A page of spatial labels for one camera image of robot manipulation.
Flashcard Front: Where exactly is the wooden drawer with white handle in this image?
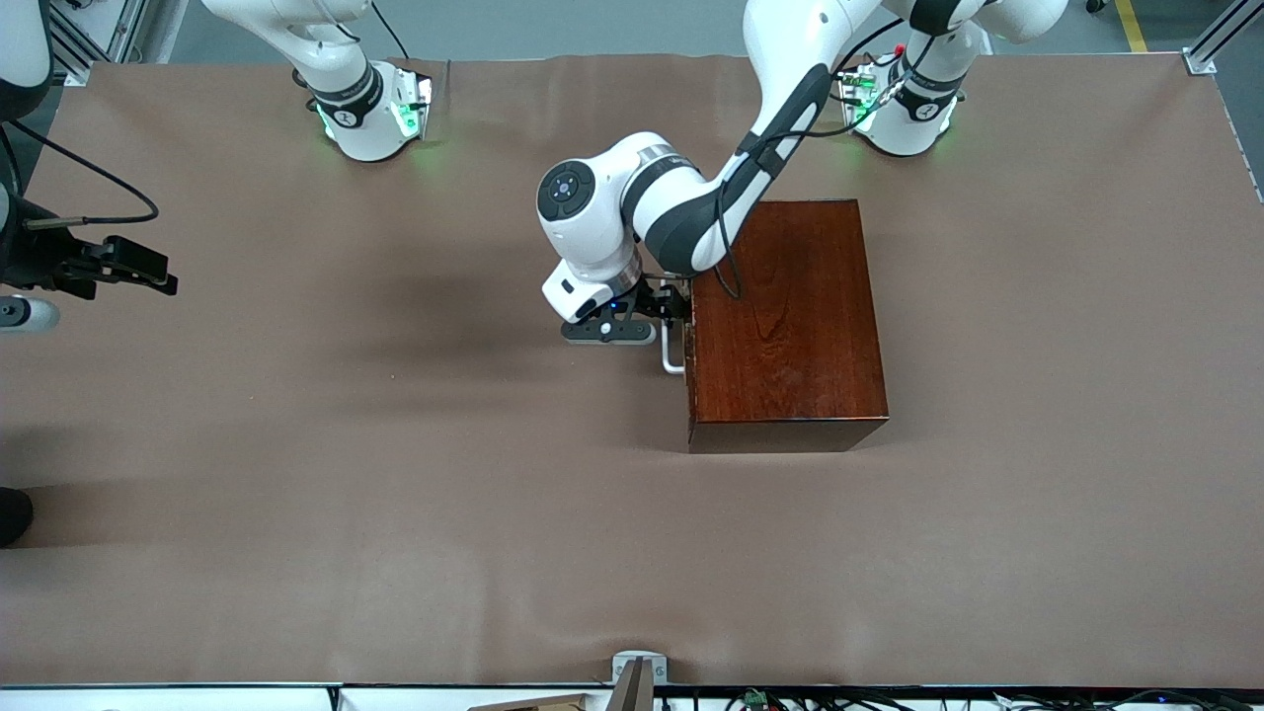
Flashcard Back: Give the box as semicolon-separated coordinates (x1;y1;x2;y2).
660;296;697;450

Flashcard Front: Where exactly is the dark brown wooden cabinet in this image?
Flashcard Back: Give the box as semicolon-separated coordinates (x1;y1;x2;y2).
688;199;890;454

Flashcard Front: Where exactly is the black round object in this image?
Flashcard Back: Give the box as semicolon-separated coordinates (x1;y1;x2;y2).
0;487;35;548

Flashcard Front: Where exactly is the brown table cover mat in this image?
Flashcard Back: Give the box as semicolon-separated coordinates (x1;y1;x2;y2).
0;51;1264;689

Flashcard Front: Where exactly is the brown cardboard piece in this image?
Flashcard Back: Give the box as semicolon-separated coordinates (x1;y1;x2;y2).
467;693;593;711

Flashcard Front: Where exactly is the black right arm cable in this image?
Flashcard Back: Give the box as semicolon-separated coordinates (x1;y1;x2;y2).
0;118;161;230

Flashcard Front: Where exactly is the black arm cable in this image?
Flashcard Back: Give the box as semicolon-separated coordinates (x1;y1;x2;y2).
0;118;161;230
716;39;924;302

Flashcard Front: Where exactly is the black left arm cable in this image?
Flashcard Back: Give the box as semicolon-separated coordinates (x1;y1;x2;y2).
716;39;924;302

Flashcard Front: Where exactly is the aluminium frame profile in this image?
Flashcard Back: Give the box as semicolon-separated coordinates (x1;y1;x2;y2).
1185;0;1264;75
47;0;149;88

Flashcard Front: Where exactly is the black right base cable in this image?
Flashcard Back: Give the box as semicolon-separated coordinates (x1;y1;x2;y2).
370;0;411;60

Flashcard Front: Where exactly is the grey metal clamp bracket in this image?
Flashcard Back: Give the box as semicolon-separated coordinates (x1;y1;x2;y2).
610;650;669;711

